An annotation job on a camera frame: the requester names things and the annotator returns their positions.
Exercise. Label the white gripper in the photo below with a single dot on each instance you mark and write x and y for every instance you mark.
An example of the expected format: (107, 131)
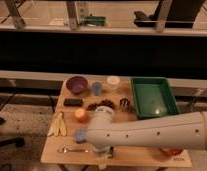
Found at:
(101, 159)

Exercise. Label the bunch of dark grapes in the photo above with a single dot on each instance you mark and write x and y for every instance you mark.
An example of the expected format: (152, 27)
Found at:
(104, 102)

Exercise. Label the metal spoon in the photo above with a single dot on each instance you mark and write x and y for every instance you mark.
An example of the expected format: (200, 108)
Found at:
(66, 150)

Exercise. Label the black handled brush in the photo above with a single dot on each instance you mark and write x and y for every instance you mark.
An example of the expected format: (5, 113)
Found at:
(111, 152)

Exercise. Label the green plastic tray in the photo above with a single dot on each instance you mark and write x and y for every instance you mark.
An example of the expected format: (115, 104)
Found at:
(153, 98)

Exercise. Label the white plastic cup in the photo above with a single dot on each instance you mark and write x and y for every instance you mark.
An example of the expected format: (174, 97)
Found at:
(113, 82)

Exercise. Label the orange bowl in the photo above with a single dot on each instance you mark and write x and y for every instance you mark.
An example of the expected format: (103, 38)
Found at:
(171, 152)

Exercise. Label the orange apple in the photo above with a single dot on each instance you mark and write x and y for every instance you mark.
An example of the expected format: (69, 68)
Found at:
(81, 115)

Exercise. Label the green box on shelf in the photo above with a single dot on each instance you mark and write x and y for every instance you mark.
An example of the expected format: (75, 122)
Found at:
(94, 20)

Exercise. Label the blue plastic cup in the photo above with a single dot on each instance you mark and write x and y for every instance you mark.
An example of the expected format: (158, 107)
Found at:
(96, 88)

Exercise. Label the blue sponge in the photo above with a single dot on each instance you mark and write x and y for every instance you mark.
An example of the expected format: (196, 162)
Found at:
(80, 136)

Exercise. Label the wooden table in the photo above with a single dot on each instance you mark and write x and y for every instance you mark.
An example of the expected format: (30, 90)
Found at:
(123, 156)

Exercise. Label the small metal cup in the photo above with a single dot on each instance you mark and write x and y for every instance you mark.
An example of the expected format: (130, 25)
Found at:
(124, 104)

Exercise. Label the black object on shelf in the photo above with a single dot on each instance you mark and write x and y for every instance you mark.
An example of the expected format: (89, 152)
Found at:
(182, 14)

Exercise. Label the black rectangular block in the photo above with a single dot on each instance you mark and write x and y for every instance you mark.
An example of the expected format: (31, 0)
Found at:
(73, 102)

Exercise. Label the yellow banana bunch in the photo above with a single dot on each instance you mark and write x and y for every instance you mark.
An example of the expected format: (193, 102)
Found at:
(58, 126)

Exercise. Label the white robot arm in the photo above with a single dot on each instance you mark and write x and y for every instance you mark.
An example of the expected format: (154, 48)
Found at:
(178, 132)

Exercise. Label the purple bowl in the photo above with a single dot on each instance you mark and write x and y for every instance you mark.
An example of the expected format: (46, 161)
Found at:
(77, 84)

